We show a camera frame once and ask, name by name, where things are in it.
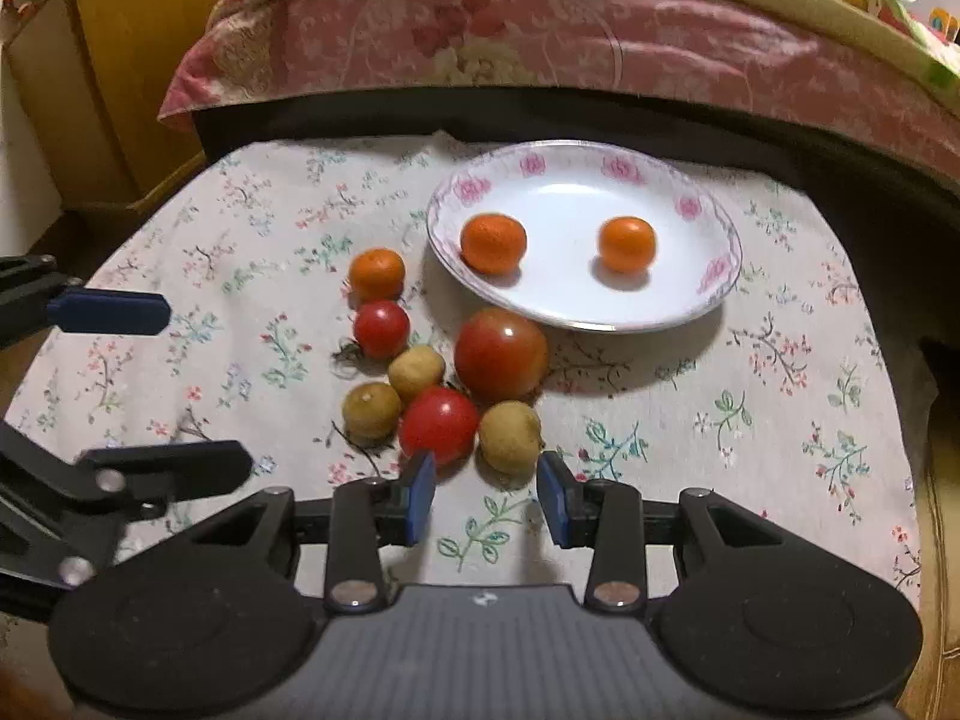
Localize white floral tablecloth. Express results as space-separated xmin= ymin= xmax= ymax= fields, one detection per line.
xmin=0 ymin=131 xmax=925 ymax=616

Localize orange tangerine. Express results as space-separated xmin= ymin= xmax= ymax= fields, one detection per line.
xmin=460 ymin=213 xmax=526 ymax=276
xmin=598 ymin=216 xmax=659 ymax=274
xmin=349 ymin=247 xmax=407 ymax=303

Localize pink floral quilt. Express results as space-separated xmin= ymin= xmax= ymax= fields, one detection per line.
xmin=157 ymin=0 xmax=960 ymax=200

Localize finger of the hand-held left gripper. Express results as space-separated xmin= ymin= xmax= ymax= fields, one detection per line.
xmin=0 ymin=255 xmax=172 ymax=350
xmin=0 ymin=420 xmax=254 ymax=595

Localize white floral rim plate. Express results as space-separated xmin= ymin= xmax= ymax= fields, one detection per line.
xmin=426 ymin=139 xmax=743 ymax=335

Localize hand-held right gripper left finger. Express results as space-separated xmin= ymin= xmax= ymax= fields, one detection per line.
xmin=171 ymin=450 xmax=437 ymax=614

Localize large red tomato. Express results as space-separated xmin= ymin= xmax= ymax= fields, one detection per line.
xmin=454 ymin=307 xmax=551 ymax=402

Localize dark bed base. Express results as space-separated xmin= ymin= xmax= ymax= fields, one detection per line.
xmin=191 ymin=86 xmax=960 ymax=256

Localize small red tomato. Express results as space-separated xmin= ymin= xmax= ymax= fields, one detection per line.
xmin=397 ymin=386 xmax=481 ymax=466
xmin=353 ymin=300 xmax=411 ymax=359

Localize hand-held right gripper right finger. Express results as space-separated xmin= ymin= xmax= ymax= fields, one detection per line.
xmin=536 ymin=451 xmax=815 ymax=614

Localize wooden cabinet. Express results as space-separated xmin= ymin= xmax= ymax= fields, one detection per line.
xmin=7 ymin=0 xmax=248 ymax=212

